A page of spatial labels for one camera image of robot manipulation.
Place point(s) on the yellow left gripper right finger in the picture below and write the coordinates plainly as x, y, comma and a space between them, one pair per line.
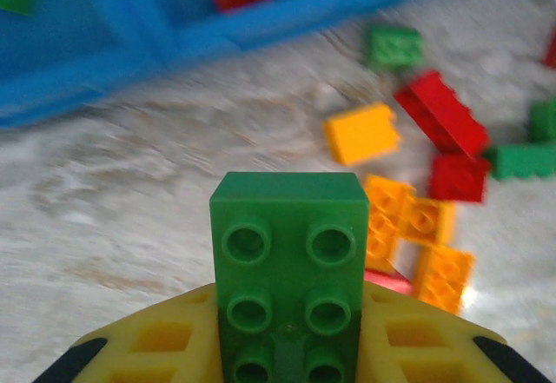
412, 335

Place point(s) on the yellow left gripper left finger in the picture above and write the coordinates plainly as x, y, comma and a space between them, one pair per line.
174, 335

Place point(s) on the orange lego brick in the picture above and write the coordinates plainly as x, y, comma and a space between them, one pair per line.
384, 222
443, 279
430, 220
360, 133

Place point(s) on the blue three-compartment plastic bin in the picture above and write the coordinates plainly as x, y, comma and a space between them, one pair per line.
108, 31

